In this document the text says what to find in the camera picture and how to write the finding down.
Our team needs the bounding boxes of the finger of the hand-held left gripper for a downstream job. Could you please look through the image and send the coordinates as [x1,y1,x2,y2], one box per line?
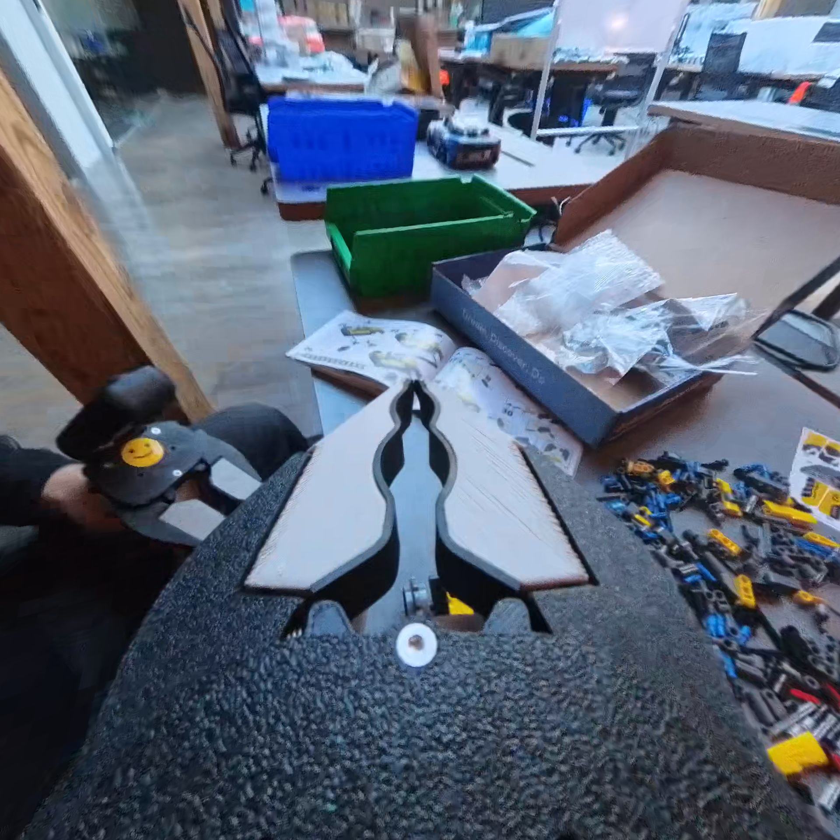
[196,448,265,505]
[120,500,229,549]

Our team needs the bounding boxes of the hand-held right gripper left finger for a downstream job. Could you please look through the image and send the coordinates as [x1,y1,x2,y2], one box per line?
[244,379,416,616]

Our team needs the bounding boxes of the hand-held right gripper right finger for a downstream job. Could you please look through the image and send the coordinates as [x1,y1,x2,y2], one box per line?
[415,379,592,618]

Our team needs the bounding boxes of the person's left forearm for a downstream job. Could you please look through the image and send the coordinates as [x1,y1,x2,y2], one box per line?
[0,436,73,526]

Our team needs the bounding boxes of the grey desk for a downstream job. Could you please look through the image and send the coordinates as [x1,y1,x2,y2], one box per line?
[290,249,840,840]

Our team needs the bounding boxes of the person's left hand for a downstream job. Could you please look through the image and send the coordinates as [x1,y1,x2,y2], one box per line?
[41,462,126,532]

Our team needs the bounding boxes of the person's legs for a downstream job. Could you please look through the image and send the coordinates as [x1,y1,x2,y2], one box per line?
[0,403,309,840]

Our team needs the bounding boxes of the blue cardboard box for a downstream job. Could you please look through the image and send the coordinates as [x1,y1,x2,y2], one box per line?
[430,246,765,447]

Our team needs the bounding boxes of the open instruction booklet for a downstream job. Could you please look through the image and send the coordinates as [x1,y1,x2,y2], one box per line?
[287,310,584,476]

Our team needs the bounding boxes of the pile of small brick pieces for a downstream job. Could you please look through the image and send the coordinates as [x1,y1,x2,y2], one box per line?
[598,453,840,815]

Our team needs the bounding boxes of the frosted plastic bag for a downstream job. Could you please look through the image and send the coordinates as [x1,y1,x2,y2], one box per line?
[462,230,664,339]

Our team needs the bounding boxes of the clear plastic bag with parts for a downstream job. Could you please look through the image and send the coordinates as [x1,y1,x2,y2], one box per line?
[561,295,765,388]

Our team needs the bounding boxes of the green plastic bin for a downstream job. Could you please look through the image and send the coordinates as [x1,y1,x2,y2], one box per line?
[325,176,538,299]

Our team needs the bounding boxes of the yellow sticker sheet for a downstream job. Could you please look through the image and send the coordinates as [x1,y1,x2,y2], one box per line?
[787,427,840,534]

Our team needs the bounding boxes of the blue plastic crate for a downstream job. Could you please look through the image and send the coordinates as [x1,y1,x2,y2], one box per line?
[266,95,421,185]

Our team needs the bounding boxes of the white side table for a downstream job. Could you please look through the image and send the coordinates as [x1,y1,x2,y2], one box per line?
[259,98,657,221]

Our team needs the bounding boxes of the black office chair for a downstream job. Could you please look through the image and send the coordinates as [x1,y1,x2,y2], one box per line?
[220,26,270,173]
[577,72,651,157]

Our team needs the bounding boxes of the brown cardboard tray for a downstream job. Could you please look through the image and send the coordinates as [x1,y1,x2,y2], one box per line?
[554,121,840,317]

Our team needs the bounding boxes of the blue and black device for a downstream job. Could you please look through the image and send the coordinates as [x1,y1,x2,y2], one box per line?
[427,117,503,170]

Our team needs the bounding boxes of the whiteboard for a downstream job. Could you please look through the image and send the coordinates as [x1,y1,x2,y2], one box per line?
[530,0,690,142]

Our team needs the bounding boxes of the wooden post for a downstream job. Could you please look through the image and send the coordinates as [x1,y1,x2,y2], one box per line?
[177,0,242,151]
[0,66,212,424]

